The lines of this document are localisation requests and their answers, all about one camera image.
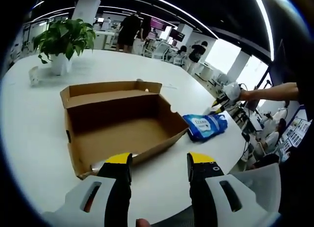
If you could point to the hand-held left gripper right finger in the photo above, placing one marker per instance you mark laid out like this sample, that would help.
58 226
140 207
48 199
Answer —
203 178

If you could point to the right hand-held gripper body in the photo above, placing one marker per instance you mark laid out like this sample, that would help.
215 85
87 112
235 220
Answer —
231 91

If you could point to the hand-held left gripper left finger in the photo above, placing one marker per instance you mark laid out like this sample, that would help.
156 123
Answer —
116 185

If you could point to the brown cardboard shoe box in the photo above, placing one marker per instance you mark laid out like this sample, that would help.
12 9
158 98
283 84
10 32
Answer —
122 136

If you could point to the person's right hand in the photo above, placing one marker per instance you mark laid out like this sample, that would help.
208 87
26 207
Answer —
247 95

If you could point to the person's left hand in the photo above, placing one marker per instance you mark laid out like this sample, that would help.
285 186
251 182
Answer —
142 223

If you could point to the blue wet wipes pack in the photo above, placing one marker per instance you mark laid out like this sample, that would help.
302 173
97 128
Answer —
201 126

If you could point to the light grey cloth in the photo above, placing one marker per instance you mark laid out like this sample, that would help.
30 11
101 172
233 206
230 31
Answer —
260 183

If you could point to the white office chair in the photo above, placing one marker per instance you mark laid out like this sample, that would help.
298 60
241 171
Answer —
179 59
158 49

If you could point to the person's black sleeve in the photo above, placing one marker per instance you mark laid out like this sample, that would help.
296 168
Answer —
303 94

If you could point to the ceiling light strips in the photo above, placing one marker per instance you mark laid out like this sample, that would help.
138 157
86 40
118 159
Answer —
268 23

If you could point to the display board with pictures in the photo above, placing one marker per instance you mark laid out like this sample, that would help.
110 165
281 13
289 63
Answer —
296 133

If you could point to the small white cup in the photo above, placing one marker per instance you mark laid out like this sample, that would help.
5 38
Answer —
34 77

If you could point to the potted green plant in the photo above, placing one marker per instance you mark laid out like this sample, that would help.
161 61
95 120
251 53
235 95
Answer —
63 35

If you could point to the dark wall screen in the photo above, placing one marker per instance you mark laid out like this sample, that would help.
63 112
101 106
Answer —
179 35

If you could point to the purple wall screen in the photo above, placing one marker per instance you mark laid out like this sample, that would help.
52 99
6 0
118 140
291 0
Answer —
158 23

